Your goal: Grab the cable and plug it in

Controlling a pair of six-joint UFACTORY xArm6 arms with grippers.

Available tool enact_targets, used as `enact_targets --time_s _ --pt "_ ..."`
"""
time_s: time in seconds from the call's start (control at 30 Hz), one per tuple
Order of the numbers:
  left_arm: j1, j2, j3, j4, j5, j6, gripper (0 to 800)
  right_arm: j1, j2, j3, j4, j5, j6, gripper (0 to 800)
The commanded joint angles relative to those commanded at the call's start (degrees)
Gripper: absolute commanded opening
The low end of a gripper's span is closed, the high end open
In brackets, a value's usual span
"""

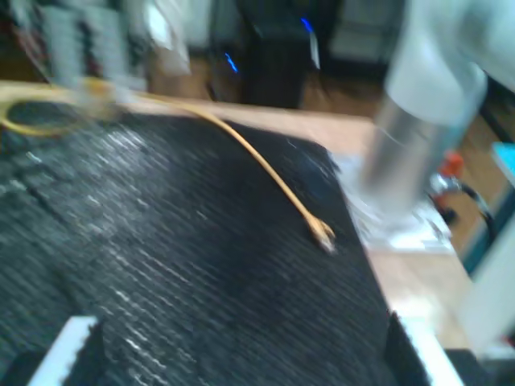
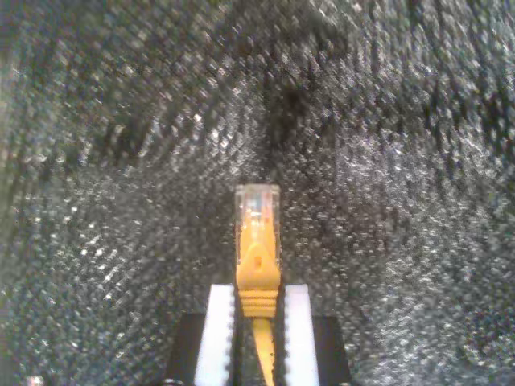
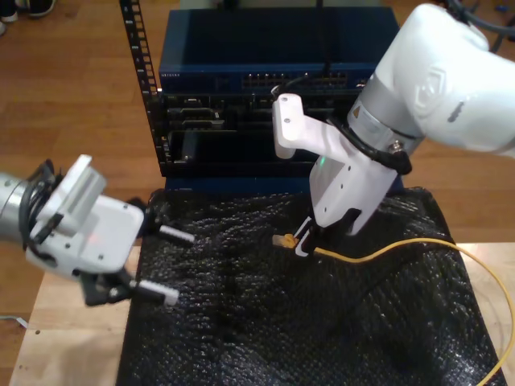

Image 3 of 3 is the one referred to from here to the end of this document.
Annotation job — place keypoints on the black empty rack chassis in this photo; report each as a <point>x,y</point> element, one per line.
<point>241,161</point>

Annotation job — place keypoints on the black bubble wrap mat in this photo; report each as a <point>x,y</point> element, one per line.
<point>261,342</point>

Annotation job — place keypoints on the thin grey strip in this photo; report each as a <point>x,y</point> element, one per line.
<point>12,318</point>

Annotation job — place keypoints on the black rack server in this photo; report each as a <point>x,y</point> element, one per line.
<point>225,112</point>

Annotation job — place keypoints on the person's dark shoe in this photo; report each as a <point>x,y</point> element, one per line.
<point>40,8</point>

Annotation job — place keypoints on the blue rack base plate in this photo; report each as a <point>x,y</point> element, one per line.
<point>221,185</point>

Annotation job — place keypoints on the blue network switch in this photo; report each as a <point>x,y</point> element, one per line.
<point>241,40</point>

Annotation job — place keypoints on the black perforated rack post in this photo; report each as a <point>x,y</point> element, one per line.
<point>134,48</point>

